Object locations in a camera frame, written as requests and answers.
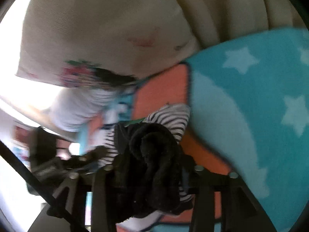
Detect white plain pillow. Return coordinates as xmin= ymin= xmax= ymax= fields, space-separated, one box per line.
xmin=49 ymin=88 xmax=123 ymax=132

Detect black white striped pants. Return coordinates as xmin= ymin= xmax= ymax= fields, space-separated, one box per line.
xmin=98 ymin=104 xmax=194 ymax=223

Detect teal cartoon print blanket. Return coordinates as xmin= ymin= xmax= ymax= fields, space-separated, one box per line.
xmin=79 ymin=27 xmax=309 ymax=232

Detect cream floral print pillow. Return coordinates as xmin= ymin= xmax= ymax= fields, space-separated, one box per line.
xmin=16 ymin=0 xmax=199 ymax=88

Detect black cable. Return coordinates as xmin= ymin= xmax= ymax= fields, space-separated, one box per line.
xmin=0 ymin=139 xmax=76 ymax=225

